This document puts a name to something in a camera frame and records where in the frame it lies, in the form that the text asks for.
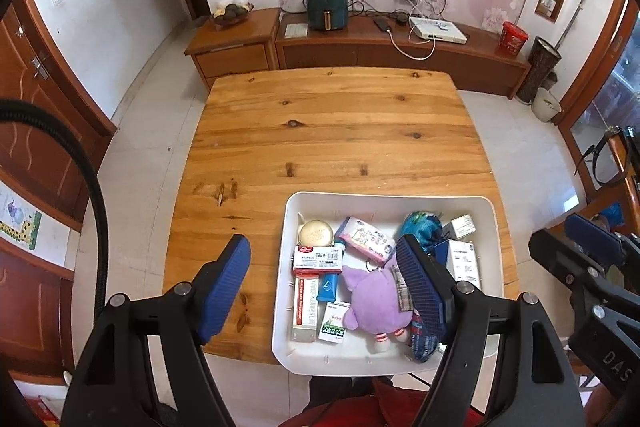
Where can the blue green hair scrunchie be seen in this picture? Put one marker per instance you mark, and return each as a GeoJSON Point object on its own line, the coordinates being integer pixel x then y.
{"type": "Point", "coordinates": [422, 227]}

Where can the white set-top device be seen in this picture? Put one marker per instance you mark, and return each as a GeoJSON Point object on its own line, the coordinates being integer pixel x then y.
{"type": "Point", "coordinates": [439, 31]}

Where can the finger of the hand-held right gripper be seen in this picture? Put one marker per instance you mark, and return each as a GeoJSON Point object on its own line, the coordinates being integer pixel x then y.
{"type": "Point", "coordinates": [565, 264]}
{"type": "Point", "coordinates": [597, 239]}

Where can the paper sheet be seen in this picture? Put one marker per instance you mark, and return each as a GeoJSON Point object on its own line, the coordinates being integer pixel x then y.
{"type": "Point", "coordinates": [292, 28]}

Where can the brown wooden door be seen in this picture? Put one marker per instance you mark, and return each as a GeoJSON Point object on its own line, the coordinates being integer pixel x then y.
{"type": "Point", "coordinates": [40, 107]}

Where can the red bucket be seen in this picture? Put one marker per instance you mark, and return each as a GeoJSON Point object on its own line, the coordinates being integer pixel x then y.
{"type": "Point", "coordinates": [512, 39]}

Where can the wooden television cabinet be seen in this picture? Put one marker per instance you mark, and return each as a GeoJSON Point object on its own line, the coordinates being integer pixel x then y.
{"type": "Point", "coordinates": [350, 54]}

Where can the green white small box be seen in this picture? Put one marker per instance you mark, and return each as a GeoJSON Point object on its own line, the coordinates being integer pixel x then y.
{"type": "Point", "coordinates": [332, 322]}

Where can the dark green air fryer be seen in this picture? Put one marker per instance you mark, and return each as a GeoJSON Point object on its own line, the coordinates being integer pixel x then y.
{"type": "Point", "coordinates": [326, 4]}

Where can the black phone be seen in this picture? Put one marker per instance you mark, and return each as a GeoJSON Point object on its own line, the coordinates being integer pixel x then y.
{"type": "Point", "coordinates": [382, 24]}

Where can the long red white toothpaste box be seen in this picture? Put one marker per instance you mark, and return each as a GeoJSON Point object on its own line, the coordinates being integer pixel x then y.
{"type": "Point", "coordinates": [306, 307]}

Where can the gold round compact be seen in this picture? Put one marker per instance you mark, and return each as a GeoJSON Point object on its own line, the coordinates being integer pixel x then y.
{"type": "Point", "coordinates": [315, 234]}

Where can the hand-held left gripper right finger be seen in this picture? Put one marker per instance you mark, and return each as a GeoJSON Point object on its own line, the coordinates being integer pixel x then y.
{"type": "Point", "coordinates": [422, 282]}

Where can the dark patterned tall vase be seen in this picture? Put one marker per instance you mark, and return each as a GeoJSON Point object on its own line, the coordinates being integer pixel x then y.
{"type": "Point", "coordinates": [540, 69]}

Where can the white bucket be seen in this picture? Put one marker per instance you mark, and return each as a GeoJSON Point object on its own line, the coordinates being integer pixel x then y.
{"type": "Point", "coordinates": [545, 104]}

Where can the fruit bowl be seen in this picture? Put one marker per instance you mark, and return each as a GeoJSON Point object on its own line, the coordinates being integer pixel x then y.
{"type": "Point", "coordinates": [231, 13]}

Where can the dark blue packet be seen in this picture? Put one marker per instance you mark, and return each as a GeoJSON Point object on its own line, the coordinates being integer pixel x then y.
{"type": "Point", "coordinates": [425, 347]}

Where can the purple plush toy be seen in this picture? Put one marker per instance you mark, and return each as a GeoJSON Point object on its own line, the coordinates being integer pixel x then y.
{"type": "Point", "coordinates": [375, 302]}

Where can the white box with blue side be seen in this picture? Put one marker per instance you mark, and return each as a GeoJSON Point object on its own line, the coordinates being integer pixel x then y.
{"type": "Point", "coordinates": [462, 264]}

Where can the wooden side cabinet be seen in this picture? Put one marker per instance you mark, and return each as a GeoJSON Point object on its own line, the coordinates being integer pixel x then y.
{"type": "Point", "coordinates": [235, 47]}

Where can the colourful wall poster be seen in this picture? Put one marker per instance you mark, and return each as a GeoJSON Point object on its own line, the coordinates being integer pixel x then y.
{"type": "Point", "coordinates": [17, 217]}

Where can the pink tissue pack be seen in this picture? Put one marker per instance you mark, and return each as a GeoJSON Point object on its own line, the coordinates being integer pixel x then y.
{"type": "Point", "coordinates": [367, 237]}

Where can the red clothing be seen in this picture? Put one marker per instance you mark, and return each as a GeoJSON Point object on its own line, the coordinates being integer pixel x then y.
{"type": "Point", "coordinates": [360, 407]}

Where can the blue tube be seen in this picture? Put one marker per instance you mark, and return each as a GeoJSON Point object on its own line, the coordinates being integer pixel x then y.
{"type": "Point", "coordinates": [327, 287]}

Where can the white box red logo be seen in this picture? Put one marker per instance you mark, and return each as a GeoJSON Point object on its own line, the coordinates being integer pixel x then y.
{"type": "Point", "coordinates": [320, 257]}

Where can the long thin stick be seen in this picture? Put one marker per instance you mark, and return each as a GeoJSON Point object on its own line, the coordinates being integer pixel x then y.
{"type": "Point", "coordinates": [575, 14]}

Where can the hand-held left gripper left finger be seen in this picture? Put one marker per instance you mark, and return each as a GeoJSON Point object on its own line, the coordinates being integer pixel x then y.
{"type": "Point", "coordinates": [225, 287]}

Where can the white plastic tray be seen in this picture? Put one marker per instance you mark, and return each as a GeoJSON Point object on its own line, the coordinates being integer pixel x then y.
{"type": "Point", "coordinates": [350, 359]}

